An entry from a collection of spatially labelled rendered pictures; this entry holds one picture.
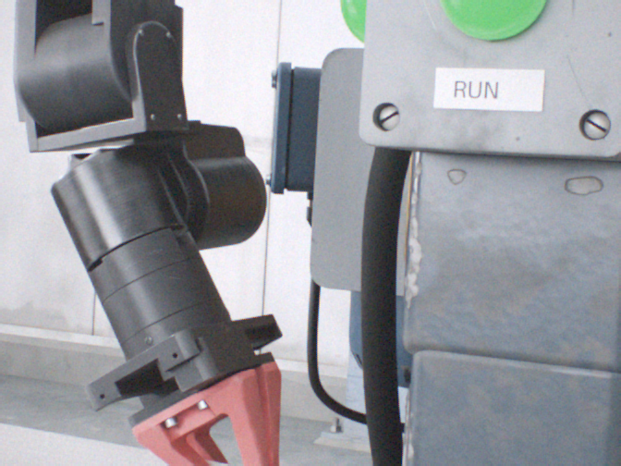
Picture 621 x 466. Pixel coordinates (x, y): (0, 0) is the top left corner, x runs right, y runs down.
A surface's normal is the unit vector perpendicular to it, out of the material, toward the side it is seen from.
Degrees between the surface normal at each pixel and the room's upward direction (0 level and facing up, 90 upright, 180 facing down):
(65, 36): 63
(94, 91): 124
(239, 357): 58
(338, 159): 90
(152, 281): 75
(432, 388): 90
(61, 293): 90
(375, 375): 103
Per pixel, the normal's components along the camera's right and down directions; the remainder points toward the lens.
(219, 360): 0.81, -0.47
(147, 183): 0.64, -0.44
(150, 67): 0.84, -0.10
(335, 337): -0.40, 0.03
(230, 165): 0.60, -0.66
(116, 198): 0.12, -0.25
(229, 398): -0.22, 0.33
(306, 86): 0.04, 0.06
